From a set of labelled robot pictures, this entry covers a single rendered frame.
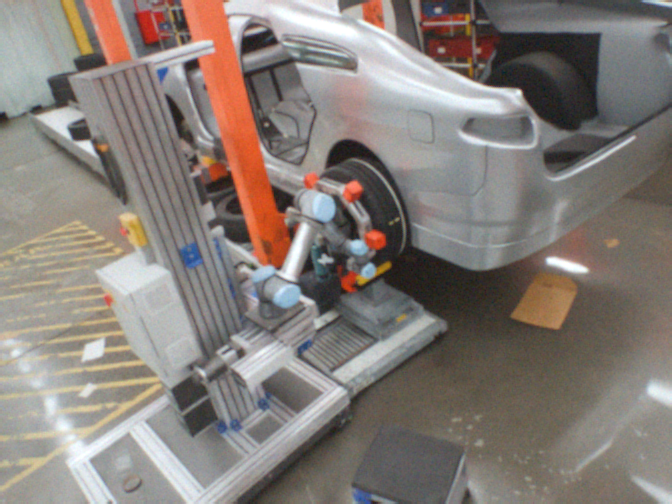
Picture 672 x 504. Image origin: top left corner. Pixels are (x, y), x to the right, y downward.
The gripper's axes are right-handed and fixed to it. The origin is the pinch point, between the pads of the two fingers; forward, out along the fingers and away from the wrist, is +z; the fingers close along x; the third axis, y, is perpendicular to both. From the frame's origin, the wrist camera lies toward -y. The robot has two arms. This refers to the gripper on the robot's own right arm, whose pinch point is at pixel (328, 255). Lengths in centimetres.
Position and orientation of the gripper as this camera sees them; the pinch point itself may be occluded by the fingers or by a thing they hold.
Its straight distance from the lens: 296.1
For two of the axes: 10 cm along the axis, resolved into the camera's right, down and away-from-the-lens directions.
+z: -6.3, -2.9, 7.2
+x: -7.6, 4.3, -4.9
